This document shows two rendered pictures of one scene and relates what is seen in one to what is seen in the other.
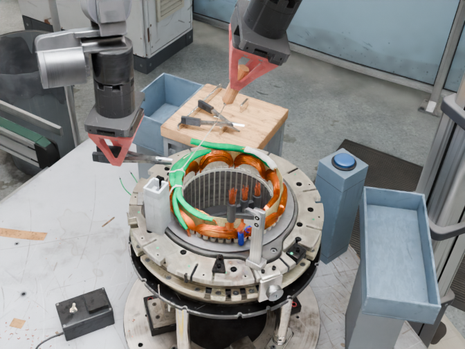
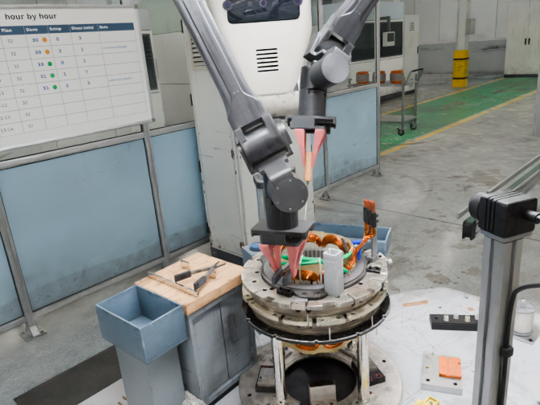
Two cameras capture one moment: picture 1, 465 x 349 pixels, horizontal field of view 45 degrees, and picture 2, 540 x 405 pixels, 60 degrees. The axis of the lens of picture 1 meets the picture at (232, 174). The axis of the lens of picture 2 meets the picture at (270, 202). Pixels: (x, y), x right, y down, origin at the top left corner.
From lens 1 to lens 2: 1.07 m
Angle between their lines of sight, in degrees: 66
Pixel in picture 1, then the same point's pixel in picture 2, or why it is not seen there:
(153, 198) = (340, 258)
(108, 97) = not seen: hidden behind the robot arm
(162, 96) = (104, 328)
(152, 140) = (175, 333)
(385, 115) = (11, 362)
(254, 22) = (321, 112)
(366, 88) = not seen: outside the picture
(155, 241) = (349, 294)
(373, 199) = not seen: hidden behind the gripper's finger
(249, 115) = (197, 266)
